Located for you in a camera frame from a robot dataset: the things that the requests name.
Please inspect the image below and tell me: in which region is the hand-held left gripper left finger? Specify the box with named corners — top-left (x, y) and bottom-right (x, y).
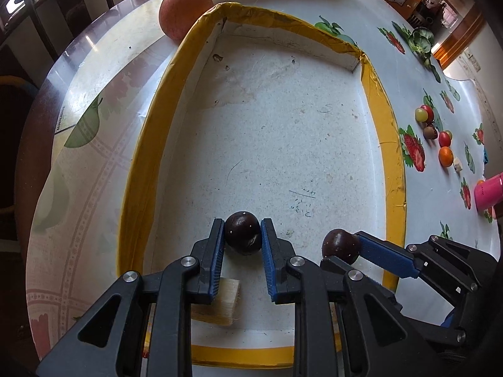
top-left (35, 218), bottom-right (226, 377)

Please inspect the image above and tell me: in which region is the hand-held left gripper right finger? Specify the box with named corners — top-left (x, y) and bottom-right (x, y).
top-left (260, 219), bottom-right (445, 377)

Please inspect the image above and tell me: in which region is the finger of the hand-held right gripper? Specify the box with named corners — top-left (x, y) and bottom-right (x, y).
top-left (320, 256), bottom-right (469, 348)
top-left (355, 231), bottom-right (496, 294)

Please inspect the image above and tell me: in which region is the dark purple plum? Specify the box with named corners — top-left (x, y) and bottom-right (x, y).
top-left (223, 211), bottom-right (263, 256)
top-left (321, 228), bottom-right (363, 265)

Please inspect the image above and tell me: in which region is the yellow-rimmed cardboard tray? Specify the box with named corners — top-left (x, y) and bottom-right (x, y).
top-left (117, 2), bottom-right (407, 370)

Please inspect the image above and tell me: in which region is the wooden block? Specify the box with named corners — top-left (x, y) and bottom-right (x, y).
top-left (191, 277), bottom-right (241, 326)

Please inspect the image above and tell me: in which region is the pink cup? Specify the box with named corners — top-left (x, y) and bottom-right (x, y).
top-left (473, 177), bottom-right (503, 210)

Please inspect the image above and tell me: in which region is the fruit-printed plastic tablecloth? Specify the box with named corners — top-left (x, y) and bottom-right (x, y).
top-left (25, 0), bottom-right (500, 364)

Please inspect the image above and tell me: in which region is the green bok choy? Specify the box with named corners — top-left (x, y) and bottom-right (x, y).
top-left (406, 27), bottom-right (436, 57)

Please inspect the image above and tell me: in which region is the large peach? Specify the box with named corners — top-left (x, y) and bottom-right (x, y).
top-left (158, 0), bottom-right (215, 42)

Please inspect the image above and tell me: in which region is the dark wooden chair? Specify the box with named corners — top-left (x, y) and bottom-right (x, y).
top-left (0, 0), bottom-right (114, 87)

